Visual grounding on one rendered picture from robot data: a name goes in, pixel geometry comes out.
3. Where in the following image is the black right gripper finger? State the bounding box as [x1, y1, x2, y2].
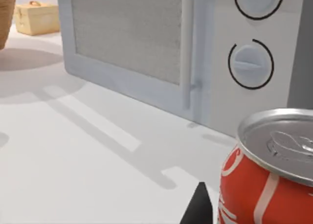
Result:
[179, 181, 213, 224]

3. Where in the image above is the red and white can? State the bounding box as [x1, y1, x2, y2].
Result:
[217, 108, 313, 224]

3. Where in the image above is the pale microwave oven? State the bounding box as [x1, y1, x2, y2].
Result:
[56, 0, 313, 139]

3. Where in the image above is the microwave oven door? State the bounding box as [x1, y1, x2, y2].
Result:
[56, 0, 213, 127]

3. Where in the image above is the yellow bread loaf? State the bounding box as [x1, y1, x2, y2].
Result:
[14, 0, 61, 36]

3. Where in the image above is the woven wicker basket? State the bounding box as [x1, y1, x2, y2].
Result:
[0, 0, 18, 50]

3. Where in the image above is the white microwave door handle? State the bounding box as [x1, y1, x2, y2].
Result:
[182, 0, 202, 110]

